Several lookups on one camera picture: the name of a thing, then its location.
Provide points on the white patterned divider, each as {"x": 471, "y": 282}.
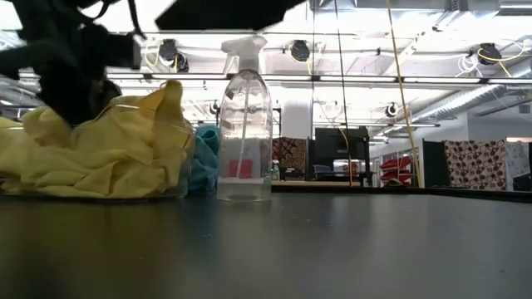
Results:
{"x": 517, "y": 160}

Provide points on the silver ceiling duct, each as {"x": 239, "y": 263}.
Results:
{"x": 469, "y": 99}

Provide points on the black cabinet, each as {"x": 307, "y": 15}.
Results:
{"x": 332, "y": 145}

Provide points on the red storage bins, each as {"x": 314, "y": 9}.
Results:
{"x": 395, "y": 166}

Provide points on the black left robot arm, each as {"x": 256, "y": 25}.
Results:
{"x": 41, "y": 12}

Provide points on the white round column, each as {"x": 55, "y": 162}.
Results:
{"x": 297, "y": 118}

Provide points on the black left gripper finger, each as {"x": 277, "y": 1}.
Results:
{"x": 75, "y": 99}

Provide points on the red box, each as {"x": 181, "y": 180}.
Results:
{"x": 240, "y": 169}

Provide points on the clear plastic basket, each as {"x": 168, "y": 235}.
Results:
{"x": 185, "y": 178}

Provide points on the clear plastic spray bottle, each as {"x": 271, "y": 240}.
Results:
{"x": 245, "y": 124}

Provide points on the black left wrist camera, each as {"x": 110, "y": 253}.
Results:
{"x": 120, "y": 50}

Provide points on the black divider panel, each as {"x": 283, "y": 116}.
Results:
{"x": 433, "y": 164}

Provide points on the brown white polka-dot divider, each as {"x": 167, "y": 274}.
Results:
{"x": 476, "y": 166}

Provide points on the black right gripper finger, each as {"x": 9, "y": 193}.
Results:
{"x": 224, "y": 14}

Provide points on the blue microfiber towel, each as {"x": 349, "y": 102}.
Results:
{"x": 203, "y": 166}

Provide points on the dark brown patterned divider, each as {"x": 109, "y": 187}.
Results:
{"x": 291, "y": 158}

